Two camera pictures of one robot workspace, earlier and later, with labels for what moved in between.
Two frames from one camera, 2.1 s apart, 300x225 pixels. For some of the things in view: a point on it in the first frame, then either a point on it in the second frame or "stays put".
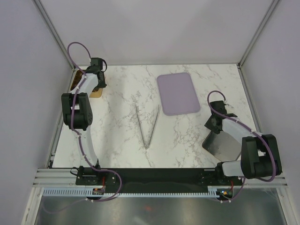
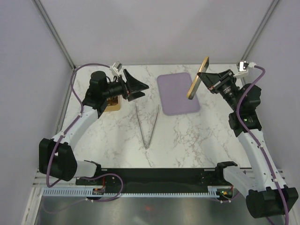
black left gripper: (103, 85) -> (133, 85)
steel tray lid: (222, 146) -> (197, 80)
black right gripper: (208, 125) -> (211, 79)
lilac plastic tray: (177, 94) stays put
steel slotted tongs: (146, 147) stays put
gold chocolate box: (96, 93) -> (113, 104)
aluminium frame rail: (52, 177) stays put
